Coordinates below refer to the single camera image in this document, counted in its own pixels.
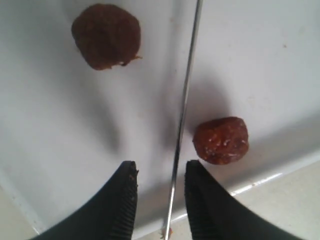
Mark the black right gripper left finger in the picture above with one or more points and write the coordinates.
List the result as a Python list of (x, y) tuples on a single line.
[(109, 215)]

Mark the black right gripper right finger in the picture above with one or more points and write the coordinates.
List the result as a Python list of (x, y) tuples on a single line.
[(281, 204)]

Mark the red berry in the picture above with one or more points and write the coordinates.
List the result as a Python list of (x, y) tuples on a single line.
[(221, 141), (106, 36)]

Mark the thin metal skewer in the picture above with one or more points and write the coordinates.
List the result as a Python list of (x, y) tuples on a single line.
[(182, 117)]

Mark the white plastic tray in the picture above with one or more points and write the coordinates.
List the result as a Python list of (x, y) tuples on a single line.
[(65, 127)]

